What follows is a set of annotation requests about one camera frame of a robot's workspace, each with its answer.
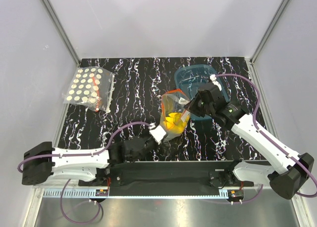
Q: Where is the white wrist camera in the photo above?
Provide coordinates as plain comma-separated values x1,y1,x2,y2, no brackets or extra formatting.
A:
149,123,167,144
210,74,222,91

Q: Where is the right aluminium frame post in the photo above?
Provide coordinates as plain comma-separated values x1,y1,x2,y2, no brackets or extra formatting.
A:
250,0,291,65

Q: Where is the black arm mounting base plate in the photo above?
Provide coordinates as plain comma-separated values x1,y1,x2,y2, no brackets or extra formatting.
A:
48,159,283,196

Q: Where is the yellow toy banana bunch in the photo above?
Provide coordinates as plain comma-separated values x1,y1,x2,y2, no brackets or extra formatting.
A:
160,112,190,134

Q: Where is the left aluminium frame post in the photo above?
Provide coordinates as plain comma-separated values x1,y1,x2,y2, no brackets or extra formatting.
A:
40,0,81,66

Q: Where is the aluminium frame rail front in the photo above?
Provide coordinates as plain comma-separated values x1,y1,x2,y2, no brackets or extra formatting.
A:
32,169,303,199

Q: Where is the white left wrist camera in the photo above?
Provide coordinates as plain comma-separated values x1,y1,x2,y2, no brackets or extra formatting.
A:
149,123,167,144

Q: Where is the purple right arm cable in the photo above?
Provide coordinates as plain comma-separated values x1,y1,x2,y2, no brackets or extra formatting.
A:
209,73,317,204

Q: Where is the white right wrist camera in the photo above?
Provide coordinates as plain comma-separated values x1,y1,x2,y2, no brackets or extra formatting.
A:
210,74,222,91

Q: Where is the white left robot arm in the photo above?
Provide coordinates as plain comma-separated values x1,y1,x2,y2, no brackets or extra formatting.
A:
18,136,165,185

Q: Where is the teal transparent plastic container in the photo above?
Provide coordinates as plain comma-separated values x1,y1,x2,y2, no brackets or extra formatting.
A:
174,65,229,125

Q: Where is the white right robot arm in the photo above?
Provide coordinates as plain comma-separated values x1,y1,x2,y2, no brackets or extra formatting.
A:
184,83,315,200

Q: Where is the clear zip bag orange zipper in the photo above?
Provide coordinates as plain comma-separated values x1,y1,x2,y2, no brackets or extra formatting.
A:
159,89,190,142

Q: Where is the aluminium frame post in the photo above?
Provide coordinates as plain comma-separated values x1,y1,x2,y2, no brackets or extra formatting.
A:
250,0,291,65
40,0,81,66

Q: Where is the clear bag with round stickers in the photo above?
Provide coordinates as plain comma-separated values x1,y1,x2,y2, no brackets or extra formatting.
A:
63,67,115,113

